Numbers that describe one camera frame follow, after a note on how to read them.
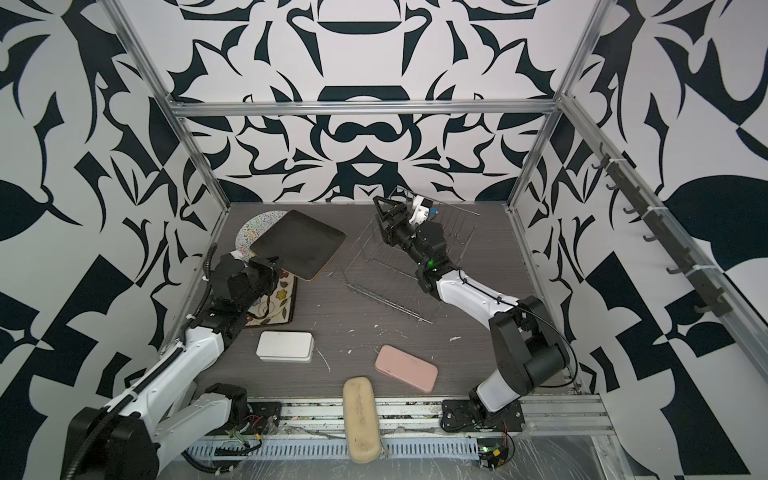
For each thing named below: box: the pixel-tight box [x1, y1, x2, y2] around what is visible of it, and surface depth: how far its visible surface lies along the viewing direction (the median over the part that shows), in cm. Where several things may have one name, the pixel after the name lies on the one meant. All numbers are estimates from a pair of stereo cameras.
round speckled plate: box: [235, 210, 289, 262], surface depth 114 cm
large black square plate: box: [250, 209, 347, 281], surface depth 86 cm
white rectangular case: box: [256, 331, 315, 363], surface depth 84 cm
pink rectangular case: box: [374, 344, 439, 394], surface depth 82 cm
